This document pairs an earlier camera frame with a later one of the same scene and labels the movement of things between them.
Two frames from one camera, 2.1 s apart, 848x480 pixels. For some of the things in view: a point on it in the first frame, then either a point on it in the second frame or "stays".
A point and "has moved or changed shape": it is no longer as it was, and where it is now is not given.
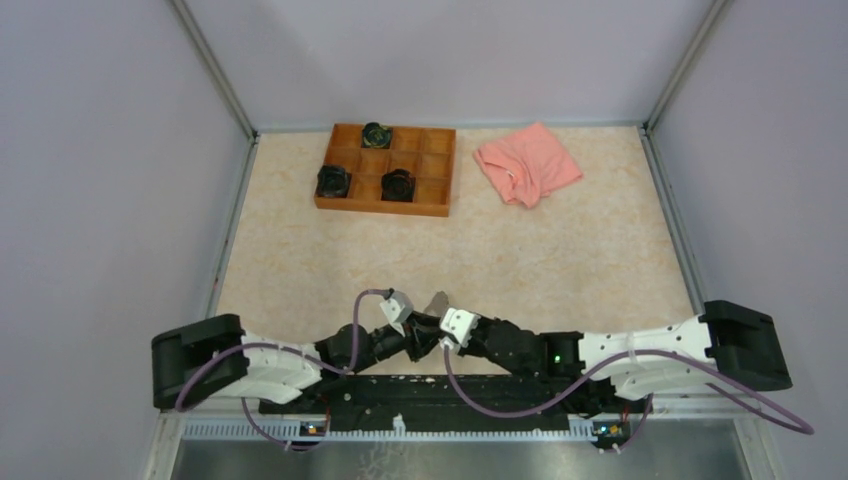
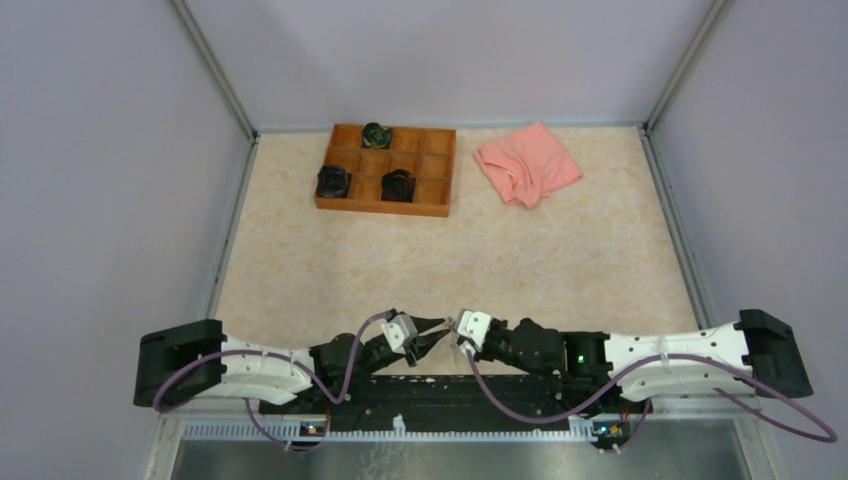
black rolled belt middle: x=398 y=185 stays
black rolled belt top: x=376 y=136 stays
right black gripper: x=470 y=348 stays
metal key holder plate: x=438 y=304 has moved or changed shape
